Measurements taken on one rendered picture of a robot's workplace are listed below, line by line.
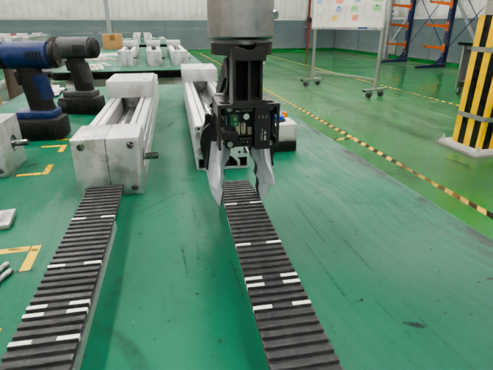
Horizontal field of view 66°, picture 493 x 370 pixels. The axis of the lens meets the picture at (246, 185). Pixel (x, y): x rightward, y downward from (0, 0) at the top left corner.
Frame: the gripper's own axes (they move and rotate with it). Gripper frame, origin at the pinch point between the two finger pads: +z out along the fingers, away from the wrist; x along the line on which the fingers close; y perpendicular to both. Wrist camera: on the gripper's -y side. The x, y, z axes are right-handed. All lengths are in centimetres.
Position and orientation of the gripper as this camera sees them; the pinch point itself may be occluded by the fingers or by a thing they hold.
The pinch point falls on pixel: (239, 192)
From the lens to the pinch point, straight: 53.4
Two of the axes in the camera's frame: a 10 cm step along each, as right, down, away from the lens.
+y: 1.8, 3.8, -9.0
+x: 9.8, -0.7, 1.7
